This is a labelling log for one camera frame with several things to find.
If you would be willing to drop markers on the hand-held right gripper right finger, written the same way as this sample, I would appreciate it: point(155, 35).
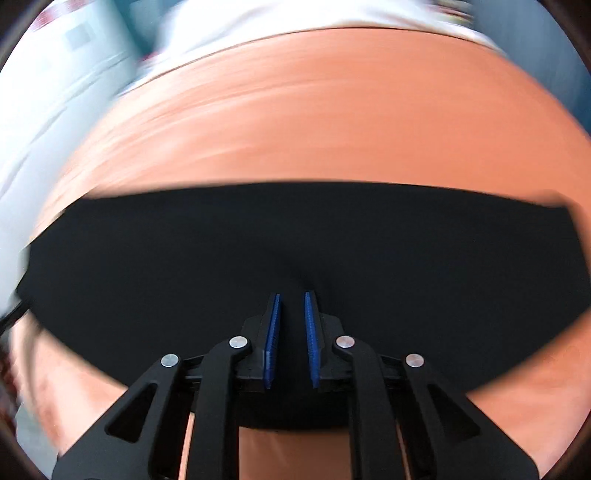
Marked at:
point(311, 332)

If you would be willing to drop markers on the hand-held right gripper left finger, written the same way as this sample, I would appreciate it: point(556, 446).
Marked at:
point(274, 332)

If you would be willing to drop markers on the black pants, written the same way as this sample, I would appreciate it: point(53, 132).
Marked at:
point(184, 254)

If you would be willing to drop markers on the orange plush blanket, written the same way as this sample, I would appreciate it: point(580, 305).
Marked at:
point(323, 115)

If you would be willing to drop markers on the white quilt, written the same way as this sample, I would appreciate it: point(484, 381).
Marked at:
point(277, 23)

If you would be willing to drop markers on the white wardrobe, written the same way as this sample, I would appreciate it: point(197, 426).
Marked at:
point(46, 115)

